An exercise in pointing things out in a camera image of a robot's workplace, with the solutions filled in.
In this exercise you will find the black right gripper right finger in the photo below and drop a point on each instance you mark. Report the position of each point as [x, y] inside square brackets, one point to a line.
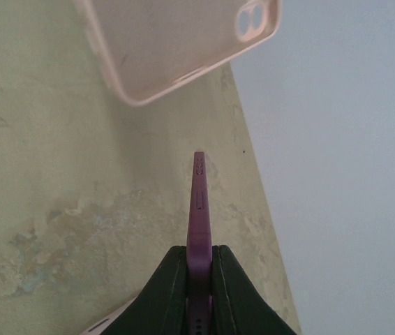
[238, 308]

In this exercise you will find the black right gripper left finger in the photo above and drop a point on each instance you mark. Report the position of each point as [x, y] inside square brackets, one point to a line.
[160, 307]

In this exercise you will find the purple phone black screen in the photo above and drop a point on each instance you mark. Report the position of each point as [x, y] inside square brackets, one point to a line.
[199, 252]

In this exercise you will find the light pink phone case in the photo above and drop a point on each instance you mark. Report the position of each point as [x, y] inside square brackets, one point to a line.
[146, 49]

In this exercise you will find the pink phone with ring holder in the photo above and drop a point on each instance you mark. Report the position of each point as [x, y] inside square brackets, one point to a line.
[100, 326]

